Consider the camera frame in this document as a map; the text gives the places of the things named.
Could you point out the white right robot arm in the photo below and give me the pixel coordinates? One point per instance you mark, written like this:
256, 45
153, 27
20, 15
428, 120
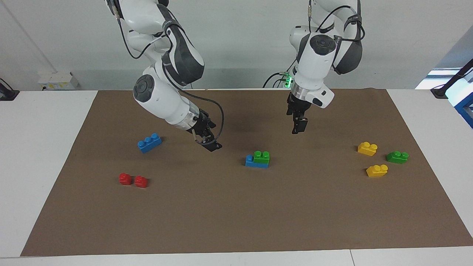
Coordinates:
162, 99

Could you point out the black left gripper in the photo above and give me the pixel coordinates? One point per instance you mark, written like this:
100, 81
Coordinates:
298, 107

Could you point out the blue three-stud toy block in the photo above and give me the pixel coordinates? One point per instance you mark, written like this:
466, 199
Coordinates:
255, 163
149, 144

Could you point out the green two-stud toy block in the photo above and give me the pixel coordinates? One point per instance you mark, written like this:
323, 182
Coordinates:
261, 157
397, 158

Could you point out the brown table mat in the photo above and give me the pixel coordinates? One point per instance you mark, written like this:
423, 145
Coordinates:
236, 214

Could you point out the blue and white cart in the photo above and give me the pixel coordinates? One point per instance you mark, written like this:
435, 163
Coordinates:
463, 105

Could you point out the yellow two-stud toy block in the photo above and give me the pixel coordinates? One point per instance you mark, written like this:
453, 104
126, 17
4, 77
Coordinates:
367, 149
376, 171

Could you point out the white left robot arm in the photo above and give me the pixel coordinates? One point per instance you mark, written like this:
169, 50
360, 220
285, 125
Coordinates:
317, 62

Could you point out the white power socket box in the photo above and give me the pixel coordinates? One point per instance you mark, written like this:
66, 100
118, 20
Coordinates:
57, 81

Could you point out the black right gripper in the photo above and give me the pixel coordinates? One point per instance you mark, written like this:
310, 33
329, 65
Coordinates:
201, 122

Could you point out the black stand with clamp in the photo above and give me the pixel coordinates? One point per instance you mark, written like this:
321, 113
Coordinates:
452, 79

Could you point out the red one-stud toy block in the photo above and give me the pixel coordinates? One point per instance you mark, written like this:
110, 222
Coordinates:
140, 182
125, 179

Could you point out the black table clamp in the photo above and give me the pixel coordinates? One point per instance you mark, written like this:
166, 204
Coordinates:
7, 94

